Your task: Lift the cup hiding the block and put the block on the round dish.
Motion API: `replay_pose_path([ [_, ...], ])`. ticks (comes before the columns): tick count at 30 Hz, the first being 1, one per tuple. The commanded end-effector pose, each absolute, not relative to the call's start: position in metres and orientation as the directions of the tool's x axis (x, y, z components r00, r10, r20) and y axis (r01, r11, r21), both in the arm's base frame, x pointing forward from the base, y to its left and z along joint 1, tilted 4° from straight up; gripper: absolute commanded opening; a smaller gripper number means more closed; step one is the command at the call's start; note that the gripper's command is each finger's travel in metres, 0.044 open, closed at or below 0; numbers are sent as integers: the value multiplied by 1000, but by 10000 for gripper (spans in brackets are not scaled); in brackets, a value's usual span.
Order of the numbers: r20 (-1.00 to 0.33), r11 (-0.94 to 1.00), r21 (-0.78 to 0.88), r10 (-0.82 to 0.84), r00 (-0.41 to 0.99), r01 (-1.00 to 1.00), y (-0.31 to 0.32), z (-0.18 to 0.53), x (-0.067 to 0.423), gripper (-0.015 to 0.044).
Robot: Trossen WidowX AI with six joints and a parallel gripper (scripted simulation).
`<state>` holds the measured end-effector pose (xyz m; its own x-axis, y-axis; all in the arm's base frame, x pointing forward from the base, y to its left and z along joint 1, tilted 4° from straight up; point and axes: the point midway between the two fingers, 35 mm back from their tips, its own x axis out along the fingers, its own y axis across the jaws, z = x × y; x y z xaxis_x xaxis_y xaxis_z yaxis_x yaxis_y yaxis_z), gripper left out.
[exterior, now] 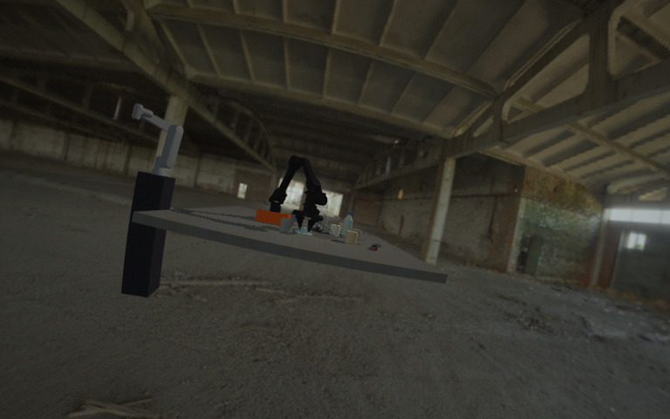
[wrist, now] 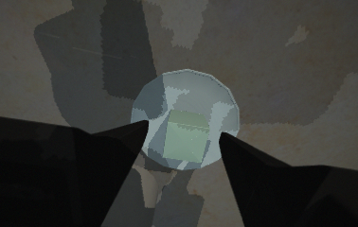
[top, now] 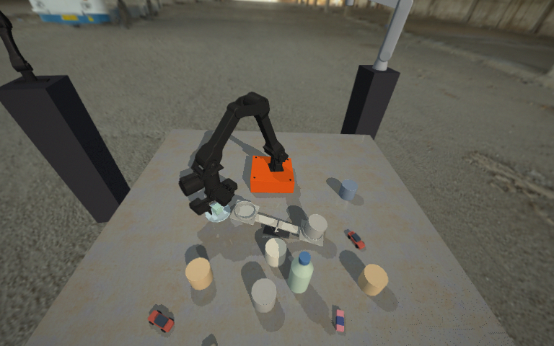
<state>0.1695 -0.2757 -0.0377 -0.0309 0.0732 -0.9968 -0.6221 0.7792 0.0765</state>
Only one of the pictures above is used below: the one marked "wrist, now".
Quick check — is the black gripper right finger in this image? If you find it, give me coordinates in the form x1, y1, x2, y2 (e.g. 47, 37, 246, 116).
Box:
219, 132, 358, 227

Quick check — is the grey cylinder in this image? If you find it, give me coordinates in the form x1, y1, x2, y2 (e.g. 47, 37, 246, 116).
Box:
100, 164, 158, 227

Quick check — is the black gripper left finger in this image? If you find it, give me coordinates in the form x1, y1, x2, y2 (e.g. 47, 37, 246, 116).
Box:
0, 116, 149, 227

